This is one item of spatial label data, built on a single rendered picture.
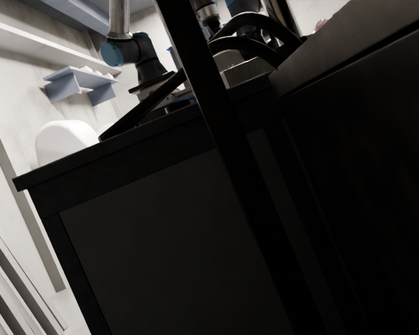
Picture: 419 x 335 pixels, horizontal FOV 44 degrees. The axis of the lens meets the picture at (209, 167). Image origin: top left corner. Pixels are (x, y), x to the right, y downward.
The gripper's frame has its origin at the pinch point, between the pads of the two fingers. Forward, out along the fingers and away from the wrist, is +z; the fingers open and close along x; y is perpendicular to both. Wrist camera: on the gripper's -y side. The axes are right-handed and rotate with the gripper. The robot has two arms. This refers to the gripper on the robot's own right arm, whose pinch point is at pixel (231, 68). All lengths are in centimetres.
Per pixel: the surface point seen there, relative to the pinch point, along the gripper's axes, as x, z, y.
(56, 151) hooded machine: 140, -21, 266
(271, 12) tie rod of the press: -4, 0, -77
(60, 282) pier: 173, 84, 236
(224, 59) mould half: 5.2, 0.6, -35.5
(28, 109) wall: 167, -77, 338
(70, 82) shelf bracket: 129, -98, 402
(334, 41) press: 1, 16, -126
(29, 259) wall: 182, 55, 218
